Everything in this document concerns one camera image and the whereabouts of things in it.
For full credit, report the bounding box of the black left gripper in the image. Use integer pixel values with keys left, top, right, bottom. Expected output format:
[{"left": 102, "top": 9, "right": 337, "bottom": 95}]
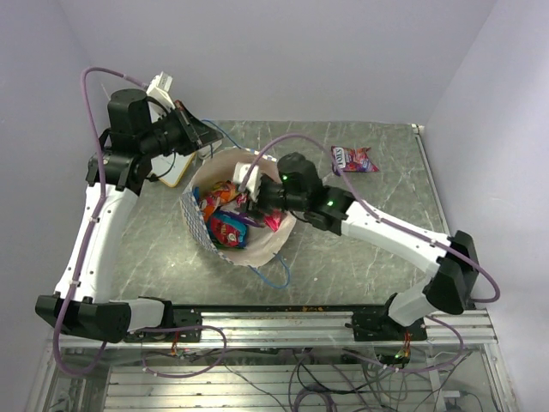
[{"left": 141, "top": 100, "right": 225, "bottom": 159}]

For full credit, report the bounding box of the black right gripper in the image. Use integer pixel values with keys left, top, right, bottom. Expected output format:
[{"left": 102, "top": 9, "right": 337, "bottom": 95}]
[{"left": 235, "top": 176, "right": 307, "bottom": 221}]

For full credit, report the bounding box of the pink red snack bag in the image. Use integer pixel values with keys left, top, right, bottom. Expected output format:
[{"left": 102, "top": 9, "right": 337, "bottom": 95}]
[{"left": 263, "top": 210, "right": 283, "bottom": 232}]

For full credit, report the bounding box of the orange snack packet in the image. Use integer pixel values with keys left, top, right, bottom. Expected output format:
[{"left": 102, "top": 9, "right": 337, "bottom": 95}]
[{"left": 198, "top": 180, "right": 239, "bottom": 222}]

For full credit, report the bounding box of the checkered blue paper bag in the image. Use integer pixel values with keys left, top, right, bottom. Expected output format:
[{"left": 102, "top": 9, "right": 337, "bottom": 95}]
[{"left": 180, "top": 146, "right": 296, "bottom": 289}]

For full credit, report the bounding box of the purple Fox's berries candy bag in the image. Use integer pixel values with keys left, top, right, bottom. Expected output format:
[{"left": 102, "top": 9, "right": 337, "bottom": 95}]
[{"left": 331, "top": 146, "right": 379, "bottom": 176}]

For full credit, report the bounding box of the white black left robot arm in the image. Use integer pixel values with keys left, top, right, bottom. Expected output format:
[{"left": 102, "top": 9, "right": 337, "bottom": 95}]
[{"left": 35, "top": 88, "right": 223, "bottom": 343}]

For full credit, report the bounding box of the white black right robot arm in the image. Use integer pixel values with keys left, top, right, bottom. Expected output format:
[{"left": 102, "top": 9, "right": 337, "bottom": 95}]
[{"left": 233, "top": 153, "right": 478, "bottom": 341}]

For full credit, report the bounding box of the yellow framed whiteboard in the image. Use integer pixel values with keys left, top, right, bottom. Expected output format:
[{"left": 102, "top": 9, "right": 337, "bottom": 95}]
[{"left": 152, "top": 153, "right": 196, "bottom": 188}]

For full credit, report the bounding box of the red small snack packet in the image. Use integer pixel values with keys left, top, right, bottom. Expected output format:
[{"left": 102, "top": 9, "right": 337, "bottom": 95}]
[{"left": 207, "top": 213, "right": 248, "bottom": 249}]

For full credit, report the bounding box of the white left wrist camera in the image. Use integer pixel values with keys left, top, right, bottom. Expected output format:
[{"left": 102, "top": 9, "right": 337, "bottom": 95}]
[{"left": 146, "top": 71, "right": 175, "bottom": 110}]

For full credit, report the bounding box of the aluminium rail frame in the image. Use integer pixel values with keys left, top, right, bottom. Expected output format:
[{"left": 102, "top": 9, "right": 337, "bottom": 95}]
[{"left": 27, "top": 305, "right": 518, "bottom": 411}]

